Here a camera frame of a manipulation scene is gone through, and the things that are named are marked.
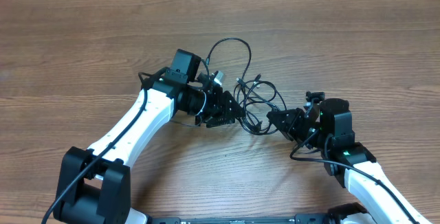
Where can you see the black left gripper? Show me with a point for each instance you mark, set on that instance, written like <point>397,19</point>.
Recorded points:
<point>219,108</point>

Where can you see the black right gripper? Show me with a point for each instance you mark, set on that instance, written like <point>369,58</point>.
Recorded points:
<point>293,116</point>

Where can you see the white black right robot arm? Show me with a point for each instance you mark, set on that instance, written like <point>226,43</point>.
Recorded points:
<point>356,169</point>

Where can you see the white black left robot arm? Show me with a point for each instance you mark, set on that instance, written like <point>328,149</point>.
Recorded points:
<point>94,184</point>

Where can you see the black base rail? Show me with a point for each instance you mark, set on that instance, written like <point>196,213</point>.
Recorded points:
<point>318,218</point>

